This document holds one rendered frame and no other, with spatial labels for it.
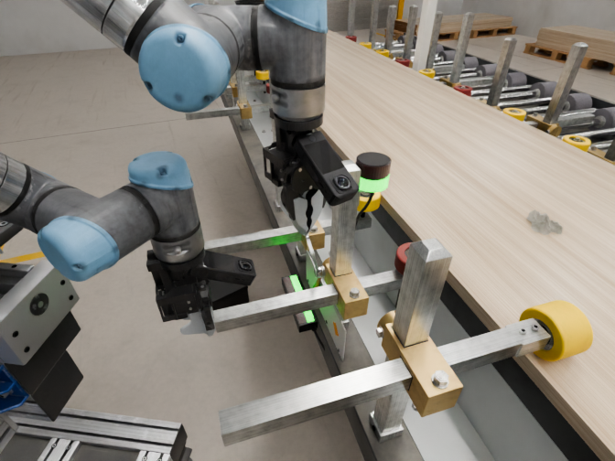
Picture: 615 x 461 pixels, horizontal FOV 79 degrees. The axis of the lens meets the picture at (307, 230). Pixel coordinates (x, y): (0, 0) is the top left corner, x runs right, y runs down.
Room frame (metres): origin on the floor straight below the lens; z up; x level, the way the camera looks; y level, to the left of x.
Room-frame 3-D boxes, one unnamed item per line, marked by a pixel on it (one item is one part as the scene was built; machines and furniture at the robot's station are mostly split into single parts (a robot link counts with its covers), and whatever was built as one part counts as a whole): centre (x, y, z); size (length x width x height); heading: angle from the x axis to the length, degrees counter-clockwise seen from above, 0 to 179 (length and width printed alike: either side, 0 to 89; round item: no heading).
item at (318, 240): (0.78, 0.00, 0.82); 0.14 x 0.06 x 0.05; 17
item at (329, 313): (0.59, -0.04, 0.75); 0.26 x 0.01 x 0.10; 17
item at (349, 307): (0.55, -0.08, 0.85); 0.14 x 0.06 x 0.05; 17
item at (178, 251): (0.44, 0.20, 1.05); 0.08 x 0.08 x 0.05
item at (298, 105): (0.53, 0.02, 1.23); 0.08 x 0.08 x 0.05
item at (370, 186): (0.58, -0.11, 1.08); 0.06 x 0.06 x 0.02
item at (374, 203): (0.81, -0.15, 0.85); 0.08 x 0.08 x 0.11
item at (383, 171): (0.58, -0.11, 1.10); 0.06 x 0.06 x 0.02
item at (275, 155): (0.54, 0.02, 1.15); 0.09 x 0.08 x 0.12; 37
